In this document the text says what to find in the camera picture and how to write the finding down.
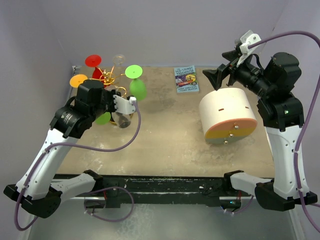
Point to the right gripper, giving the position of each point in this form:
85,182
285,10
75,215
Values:
217,75

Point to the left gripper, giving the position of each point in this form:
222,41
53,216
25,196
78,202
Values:
110,94

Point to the green wine glass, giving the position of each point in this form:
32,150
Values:
103,119
137,87

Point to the clear wine glass back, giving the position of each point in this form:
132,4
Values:
121,120

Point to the clear wine glass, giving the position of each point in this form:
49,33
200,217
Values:
121,120
118,61

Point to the gold wine glass rack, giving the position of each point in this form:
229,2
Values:
110,78

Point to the orange wine glass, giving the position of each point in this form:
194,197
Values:
77,79

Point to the red wine glass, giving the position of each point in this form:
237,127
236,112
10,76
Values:
93,61

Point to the clear wine glass front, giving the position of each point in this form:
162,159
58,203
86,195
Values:
118,61

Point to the white round drawer box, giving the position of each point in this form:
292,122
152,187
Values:
226,116

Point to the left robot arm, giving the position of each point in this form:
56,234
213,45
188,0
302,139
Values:
35,192

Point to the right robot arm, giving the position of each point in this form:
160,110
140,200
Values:
283,117

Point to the blue treehouse book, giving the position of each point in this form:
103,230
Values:
186,79

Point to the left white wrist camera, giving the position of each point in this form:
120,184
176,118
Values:
124,106

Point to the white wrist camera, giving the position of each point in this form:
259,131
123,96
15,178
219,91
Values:
246,40
124,106

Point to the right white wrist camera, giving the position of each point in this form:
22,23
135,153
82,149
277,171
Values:
246,40

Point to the black base frame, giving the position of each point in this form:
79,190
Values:
168,190

